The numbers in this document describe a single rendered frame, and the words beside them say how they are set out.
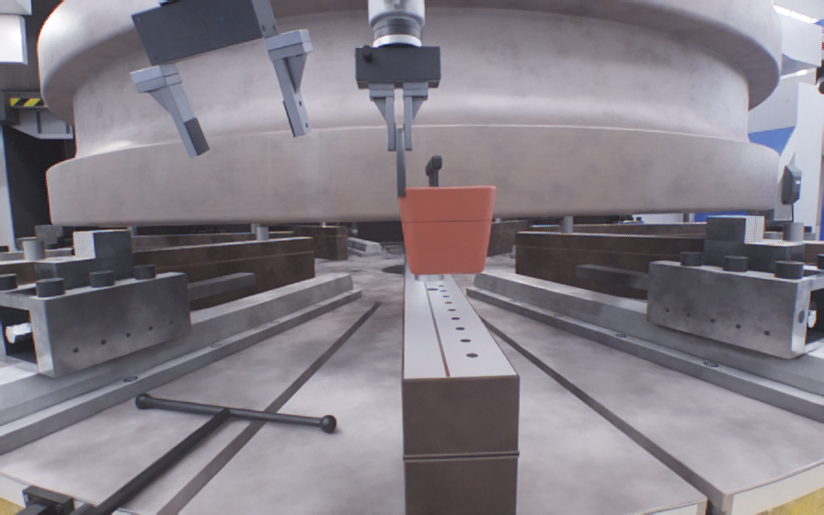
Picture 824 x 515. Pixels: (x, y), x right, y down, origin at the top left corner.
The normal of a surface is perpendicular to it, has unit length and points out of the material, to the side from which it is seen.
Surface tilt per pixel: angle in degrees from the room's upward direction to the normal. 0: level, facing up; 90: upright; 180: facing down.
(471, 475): 90
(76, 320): 90
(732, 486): 0
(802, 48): 90
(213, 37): 114
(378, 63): 90
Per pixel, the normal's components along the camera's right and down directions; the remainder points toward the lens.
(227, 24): -0.07, 0.51
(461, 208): 0.04, 0.24
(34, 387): 0.87, -0.29
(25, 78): 0.35, 0.11
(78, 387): 0.93, 0.03
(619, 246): -0.70, 0.11
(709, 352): -0.92, 0.07
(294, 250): 0.72, 0.07
